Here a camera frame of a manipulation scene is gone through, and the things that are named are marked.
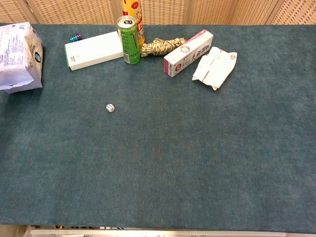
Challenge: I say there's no aluminium frame rail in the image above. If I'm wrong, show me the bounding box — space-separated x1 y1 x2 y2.
30 228 316 237

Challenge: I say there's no green energy drink can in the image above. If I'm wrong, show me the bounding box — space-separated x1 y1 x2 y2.
117 15 142 65

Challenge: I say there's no beige braided rope bundle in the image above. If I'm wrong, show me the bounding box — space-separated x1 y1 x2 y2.
140 37 186 58

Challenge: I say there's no white box green edge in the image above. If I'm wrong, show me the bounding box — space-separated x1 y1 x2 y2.
64 31 124 72

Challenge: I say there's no white pink toothpaste box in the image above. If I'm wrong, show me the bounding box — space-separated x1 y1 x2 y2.
163 29 214 78

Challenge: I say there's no green felt table cloth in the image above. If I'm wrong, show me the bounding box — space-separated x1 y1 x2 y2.
0 23 316 234

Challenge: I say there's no white blue printed bag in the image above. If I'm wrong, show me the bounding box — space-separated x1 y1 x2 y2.
0 22 44 94

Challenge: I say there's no white red wipes pack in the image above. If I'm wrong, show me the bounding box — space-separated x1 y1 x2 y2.
192 46 238 91

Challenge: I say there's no woven rattan folding screen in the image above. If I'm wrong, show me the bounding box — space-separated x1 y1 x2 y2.
0 0 316 26

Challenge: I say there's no yellow red snack canister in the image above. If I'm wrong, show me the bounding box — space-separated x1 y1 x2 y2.
120 0 146 49

